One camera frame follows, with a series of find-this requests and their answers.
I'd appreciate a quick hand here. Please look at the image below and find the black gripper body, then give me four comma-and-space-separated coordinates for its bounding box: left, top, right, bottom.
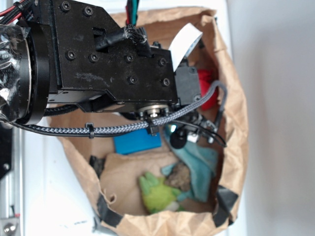
167, 59, 227, 149

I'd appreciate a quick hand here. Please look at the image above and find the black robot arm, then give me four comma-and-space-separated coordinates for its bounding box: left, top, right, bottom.
0, 0, 226, 148

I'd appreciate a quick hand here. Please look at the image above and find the teal cloth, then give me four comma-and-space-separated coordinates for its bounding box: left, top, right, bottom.
171, 142, 218, 203

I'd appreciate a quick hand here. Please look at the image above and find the brown rock-like object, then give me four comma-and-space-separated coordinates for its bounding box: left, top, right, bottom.
164, 162, 191, 192

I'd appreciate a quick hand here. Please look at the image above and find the blue rectangular block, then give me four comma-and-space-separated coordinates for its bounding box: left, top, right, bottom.
113, 129, 162, 155

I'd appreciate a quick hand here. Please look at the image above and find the red cloth object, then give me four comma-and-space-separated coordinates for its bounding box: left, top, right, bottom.
197, 69, 219, 111

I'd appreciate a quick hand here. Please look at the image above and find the green plush toy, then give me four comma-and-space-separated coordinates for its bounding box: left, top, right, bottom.
138, 172, 185, 214

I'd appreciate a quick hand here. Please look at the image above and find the brown paper bag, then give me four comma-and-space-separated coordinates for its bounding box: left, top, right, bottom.
60, 7, 249, 236

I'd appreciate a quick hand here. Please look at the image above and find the grey braided cable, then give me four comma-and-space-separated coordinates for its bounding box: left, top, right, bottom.
9, 80, 228, 140

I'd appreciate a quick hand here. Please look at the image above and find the white flat ribbon cable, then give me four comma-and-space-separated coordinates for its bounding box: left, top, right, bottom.
168, 23, 203, 72

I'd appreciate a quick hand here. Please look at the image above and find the aluminium extrusion frame rail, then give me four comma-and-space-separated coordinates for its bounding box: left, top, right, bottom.
0, 127, 24, 236

